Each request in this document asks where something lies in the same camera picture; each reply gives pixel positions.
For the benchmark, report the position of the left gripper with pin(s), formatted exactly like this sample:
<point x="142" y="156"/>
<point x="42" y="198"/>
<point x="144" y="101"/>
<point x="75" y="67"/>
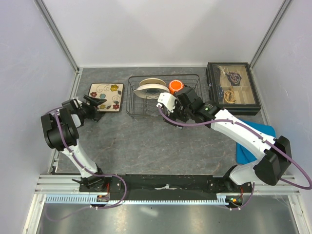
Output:
<point x="94" y="115"/>

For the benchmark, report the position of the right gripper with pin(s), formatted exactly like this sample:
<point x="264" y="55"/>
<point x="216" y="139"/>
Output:
<point x="177" y="103"/>

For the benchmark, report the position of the square floral plate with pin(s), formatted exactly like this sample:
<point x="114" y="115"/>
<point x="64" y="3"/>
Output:
<point x="109" y="93"/>

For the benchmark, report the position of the cream plate blue spiral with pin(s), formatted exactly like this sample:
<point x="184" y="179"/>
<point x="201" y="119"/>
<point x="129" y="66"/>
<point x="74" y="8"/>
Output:
<point x="150" y="91"/>

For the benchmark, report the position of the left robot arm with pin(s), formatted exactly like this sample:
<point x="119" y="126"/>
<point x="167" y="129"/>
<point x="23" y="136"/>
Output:
<point x="60" y="129"/>

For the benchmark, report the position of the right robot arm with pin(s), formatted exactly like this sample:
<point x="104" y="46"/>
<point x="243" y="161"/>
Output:
<point x="272" y="155"/>

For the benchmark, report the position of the orange mug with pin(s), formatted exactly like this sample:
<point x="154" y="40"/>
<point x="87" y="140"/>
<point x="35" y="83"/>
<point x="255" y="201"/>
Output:
<point x="175" y="86"/>

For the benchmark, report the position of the small cream plate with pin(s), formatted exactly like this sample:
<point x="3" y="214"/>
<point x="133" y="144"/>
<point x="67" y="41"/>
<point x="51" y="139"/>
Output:
<point x="152" y="81"/>

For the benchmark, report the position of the black glass-lid jewelry box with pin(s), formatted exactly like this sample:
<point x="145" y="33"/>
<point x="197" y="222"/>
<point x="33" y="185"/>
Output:
<point x="231" y="85"/>

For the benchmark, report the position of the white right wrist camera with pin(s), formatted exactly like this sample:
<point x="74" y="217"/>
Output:
<point x="167" y="100"/>

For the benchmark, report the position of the black wire dish rack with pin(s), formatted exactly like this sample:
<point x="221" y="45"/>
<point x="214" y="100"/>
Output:
<point x="145" y="107"/>

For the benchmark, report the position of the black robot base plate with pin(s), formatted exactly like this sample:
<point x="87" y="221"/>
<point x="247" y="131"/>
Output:
<point x="172" y="186"/>

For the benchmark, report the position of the grey slotted cable duct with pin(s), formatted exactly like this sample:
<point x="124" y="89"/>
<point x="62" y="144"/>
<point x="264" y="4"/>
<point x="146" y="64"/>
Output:
<point x="103" y="200"/>

